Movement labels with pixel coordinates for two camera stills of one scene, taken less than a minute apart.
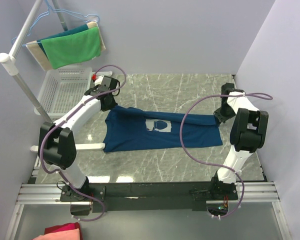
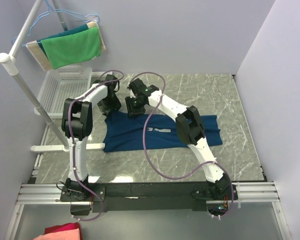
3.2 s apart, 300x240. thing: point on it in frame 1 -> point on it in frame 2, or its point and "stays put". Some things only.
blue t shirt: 130,129 stays put
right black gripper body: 221,115 -> 135,110
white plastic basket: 61,87 stays put
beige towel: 33,48 stays put
